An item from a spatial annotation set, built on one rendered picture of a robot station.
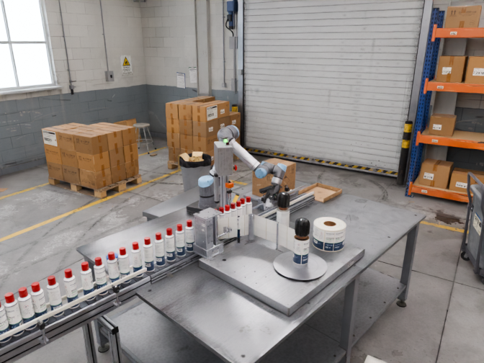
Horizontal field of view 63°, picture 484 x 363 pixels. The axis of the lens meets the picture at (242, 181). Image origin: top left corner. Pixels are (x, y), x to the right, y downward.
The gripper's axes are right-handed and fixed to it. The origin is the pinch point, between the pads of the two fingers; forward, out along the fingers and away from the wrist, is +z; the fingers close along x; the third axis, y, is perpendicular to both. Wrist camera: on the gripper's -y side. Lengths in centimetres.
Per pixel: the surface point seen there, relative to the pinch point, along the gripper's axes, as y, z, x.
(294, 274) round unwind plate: 64, 29, -43
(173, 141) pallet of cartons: -361, -59, 188
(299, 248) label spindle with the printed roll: 62, 15, -43
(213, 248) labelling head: 16, 33, -58
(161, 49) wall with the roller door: -560, -251, 230
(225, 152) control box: -1, -24, -59
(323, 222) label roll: 54, -4, -11
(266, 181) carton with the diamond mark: -23.9, -22.3, 23.3
